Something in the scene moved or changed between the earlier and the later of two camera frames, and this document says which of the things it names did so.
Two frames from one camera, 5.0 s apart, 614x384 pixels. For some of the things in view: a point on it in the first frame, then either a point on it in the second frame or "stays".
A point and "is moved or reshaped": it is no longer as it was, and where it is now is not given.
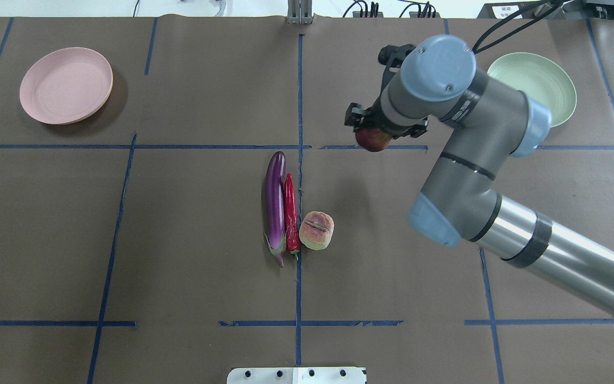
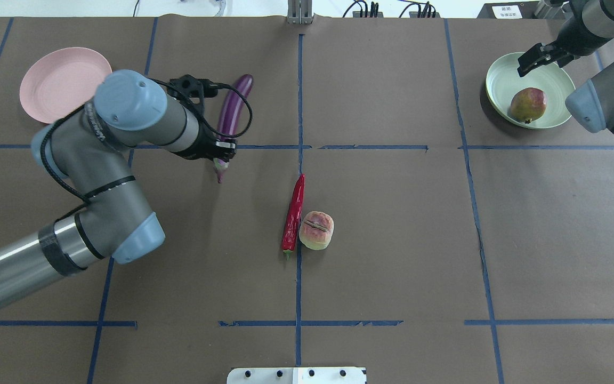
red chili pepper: (293, 233) is moved or reshaped
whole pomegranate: (373, 139) is moved or reshaped
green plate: (539, 77) stays
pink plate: (66, 85) stays
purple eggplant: (275, 234) to (232, 113)
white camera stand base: (297, 375) stays
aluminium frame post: (300, 12) stays
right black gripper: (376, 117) to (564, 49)
